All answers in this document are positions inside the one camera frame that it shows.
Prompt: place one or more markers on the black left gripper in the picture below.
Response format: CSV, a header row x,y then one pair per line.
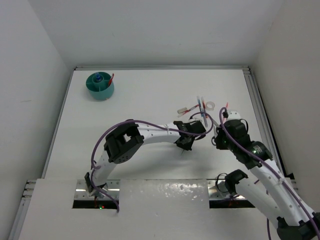
x,y
187,147

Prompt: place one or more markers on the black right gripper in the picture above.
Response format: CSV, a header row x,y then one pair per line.
x,y
219,145

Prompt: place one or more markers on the red gel pen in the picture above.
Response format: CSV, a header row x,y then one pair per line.
x,y
111,79

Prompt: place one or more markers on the blue cap glue bottle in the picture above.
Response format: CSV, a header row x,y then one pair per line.
x,y
98,77

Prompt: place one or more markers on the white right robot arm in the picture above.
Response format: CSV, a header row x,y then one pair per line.
x,y
282,206

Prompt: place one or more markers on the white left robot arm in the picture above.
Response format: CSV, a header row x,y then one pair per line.
x,y
119,144

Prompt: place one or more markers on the white eraser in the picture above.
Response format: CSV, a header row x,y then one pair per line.
x,y
182,110

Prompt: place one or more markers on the red pen with clear cap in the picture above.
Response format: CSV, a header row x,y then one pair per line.
x,y
188,110

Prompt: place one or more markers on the clear tape roll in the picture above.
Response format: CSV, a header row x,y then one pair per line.
x,y
210,106

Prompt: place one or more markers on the blue pen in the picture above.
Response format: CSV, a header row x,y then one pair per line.
x,y
199,105

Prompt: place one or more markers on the orange red pen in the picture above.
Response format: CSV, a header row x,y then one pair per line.
x,y
203,103

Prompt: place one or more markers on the teal round divided container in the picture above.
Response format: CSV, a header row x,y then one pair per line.
x,y
100,91

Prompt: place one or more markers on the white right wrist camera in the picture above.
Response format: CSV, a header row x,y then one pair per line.
x,y
232,115

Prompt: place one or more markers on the large black handled scissors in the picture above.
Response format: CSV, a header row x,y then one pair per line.
x,y
213,122

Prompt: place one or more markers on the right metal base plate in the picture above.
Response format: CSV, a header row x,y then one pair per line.
x,y
218,192

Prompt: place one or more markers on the metal base plate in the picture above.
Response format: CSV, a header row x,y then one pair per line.
x,y
218,192
112,187

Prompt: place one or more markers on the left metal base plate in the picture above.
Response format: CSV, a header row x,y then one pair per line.
x,y
112,187

